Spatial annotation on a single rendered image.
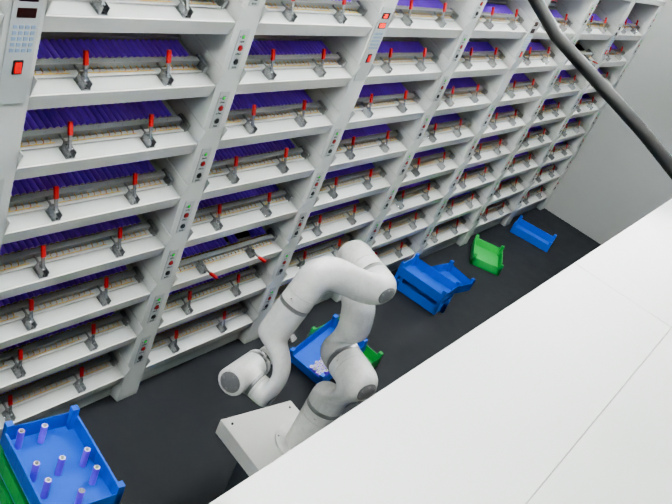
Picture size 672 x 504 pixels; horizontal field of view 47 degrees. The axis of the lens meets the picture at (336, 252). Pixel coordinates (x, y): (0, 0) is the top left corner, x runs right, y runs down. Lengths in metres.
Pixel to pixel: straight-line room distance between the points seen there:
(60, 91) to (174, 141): 0.48
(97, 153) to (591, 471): 1.70
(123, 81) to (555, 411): 1.61
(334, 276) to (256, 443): 0.74
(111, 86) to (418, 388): 1.55
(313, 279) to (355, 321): 0.25
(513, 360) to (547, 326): 0.10
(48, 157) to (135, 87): 0.29
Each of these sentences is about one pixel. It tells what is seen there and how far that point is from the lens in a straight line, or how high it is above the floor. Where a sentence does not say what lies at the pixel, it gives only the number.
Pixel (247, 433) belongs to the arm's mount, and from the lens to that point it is 2.58.
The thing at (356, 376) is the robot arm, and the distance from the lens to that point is 2.33.
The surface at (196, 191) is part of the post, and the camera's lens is 2.51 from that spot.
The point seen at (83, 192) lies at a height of 0.94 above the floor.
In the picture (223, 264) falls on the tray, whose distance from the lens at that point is 2.93.
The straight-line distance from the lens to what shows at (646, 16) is 6.06.
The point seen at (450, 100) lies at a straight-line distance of 3.73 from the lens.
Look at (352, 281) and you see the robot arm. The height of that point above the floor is 1.07.
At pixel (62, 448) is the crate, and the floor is 0.40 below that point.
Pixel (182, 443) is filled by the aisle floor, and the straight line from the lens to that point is 2.95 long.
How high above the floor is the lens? 2.10
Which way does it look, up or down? 29 degrees down
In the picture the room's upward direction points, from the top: 24 degrees clockwise
